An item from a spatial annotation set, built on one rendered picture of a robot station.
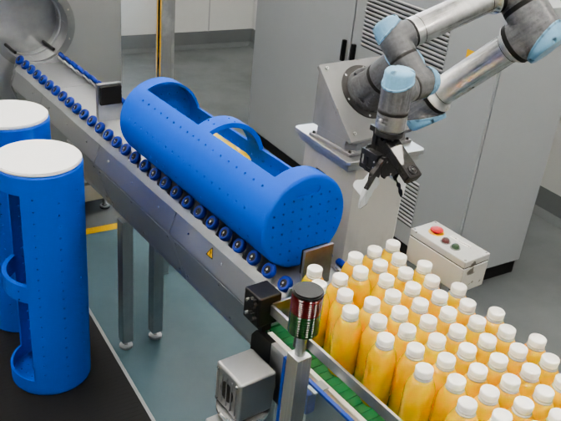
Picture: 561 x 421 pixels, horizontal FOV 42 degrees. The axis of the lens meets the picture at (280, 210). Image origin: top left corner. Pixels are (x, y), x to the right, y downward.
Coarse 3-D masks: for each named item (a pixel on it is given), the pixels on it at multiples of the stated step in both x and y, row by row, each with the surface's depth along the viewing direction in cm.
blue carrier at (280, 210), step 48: (144, 96) 245; (192, 96) 260; (144, 144) 240; (192, 144) 220; (240, 144) 245; (192, 192) 223; (240, 192) 200; (288, 192) 192; (336, 192) 203; (288, 240) 200
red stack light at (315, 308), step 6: (294, 300) 142; (300, 300) 141; (318, 300) 141; (294, 306) 142; (300, 306) 141; (306, 306) 140; (312, 306) 141; (318, 306) 142; (294, 312) 143; (300, 312) 142; (306, 312) 141; (312, 312) 142; (318, 312) 143; (306, 318) 142; (312, 318) 142
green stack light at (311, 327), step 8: (288, 320) 146; (296, 320) 143; (304, 320) 142; (312, 320) 142; (320, 320) 145; (288, 328) 146; (296, 328) 143; (304, 328) 143; (312, 328) 143; (296, 336) 144; (304, 336) 144; (312, 336) 145
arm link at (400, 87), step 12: (384, 72) 174; (396, 72) 171; (408, 72) 171; (384, 84) 173; (396, 84) 171; (408, 84) 172; (384, 96) 174; (396, 96) 172; (408, 96) 174; (384, 108) 175; (396, 108) 174; (408, 108) 176
